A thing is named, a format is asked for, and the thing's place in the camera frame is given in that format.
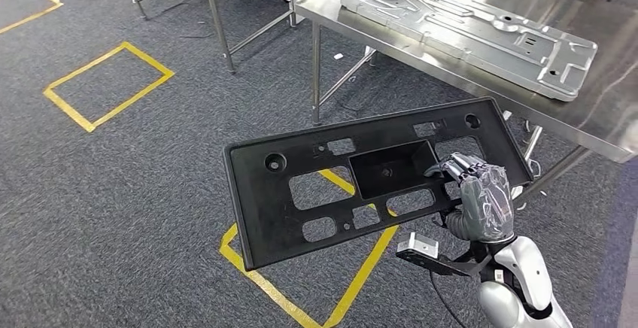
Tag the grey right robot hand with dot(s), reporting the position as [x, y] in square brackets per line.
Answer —
[486, 206]

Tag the black plastic plate bracket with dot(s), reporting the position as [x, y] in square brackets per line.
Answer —
[264, 226]

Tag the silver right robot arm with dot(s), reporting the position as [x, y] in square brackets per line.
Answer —
[523, 266]

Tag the stainless steel workbench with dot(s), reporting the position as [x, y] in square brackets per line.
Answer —
[613, 106]

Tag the stamped silver metal panel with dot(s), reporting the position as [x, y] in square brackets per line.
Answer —
[498, 41]

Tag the small white floor scrap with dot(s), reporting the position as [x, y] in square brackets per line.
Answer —
[338, 56]

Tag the steel side table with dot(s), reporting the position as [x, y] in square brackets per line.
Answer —
[218, 21]

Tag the pale wrist camera black mount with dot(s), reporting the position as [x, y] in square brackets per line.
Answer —
[423, 243]

